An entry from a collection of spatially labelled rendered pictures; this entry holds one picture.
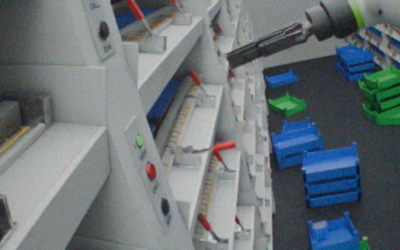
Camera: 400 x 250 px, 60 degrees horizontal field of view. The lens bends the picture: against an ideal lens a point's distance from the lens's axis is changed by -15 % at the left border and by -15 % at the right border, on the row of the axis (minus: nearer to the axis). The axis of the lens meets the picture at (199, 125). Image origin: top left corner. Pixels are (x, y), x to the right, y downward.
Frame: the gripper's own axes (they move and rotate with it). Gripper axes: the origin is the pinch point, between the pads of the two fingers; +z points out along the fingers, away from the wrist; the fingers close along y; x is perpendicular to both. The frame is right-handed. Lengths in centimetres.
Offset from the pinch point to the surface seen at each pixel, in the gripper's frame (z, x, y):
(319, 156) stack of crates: -3, -86, 102
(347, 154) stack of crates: -19, -90, 100
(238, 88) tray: 16, -25, 69
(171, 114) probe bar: 15.8, -2.2, -12.7
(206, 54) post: 10.1, 0.8, 15.8
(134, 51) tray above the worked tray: 4.5, 13.9, -44.8
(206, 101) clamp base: 11.4, -5.8, -1.2
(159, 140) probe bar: 15.6, -2.3, -24.4
